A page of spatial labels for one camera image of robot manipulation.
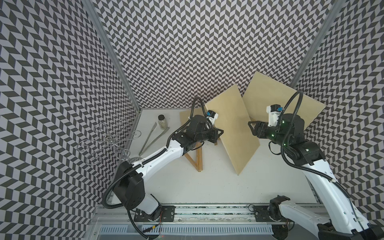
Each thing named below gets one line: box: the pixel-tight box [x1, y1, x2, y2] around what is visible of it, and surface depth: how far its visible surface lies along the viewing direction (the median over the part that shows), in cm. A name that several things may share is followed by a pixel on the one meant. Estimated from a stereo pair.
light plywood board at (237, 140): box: [205, 84, 260, 176], surface depth 86 cm
